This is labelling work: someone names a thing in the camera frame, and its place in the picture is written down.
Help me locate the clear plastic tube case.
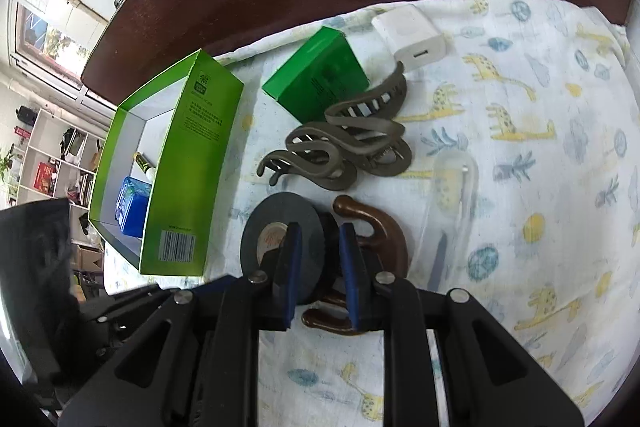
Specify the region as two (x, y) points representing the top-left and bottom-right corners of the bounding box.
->
(409, 150), (478, 291)

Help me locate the blue chewing gum container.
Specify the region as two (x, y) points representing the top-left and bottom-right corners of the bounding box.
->
(115, 176), (152, 239)

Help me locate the white shelf unit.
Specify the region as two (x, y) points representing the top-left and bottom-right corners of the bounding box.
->
(1, 109), (105, 300)

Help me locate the large green open box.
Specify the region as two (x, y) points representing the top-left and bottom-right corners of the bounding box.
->
(89, 50), (244, 277)

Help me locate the black electrical tape roll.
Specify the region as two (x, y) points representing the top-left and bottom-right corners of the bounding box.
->
(240, 192), (340, 305)

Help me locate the black marker white cap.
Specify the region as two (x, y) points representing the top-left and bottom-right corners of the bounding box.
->
(134, 152), (156, 182)

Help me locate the brown wooden comb massager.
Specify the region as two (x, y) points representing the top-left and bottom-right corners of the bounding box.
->
(302, 195), (409, 336)

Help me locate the grey-brown hair claw clip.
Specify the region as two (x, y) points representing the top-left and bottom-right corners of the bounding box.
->
(256, 62), (412, 192)

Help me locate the small green box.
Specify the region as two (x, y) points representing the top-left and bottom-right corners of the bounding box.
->
(262, 27), (369, 124)

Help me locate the white USB charger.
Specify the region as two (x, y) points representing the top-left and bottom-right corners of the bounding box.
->
(372, 4), (447, 72)

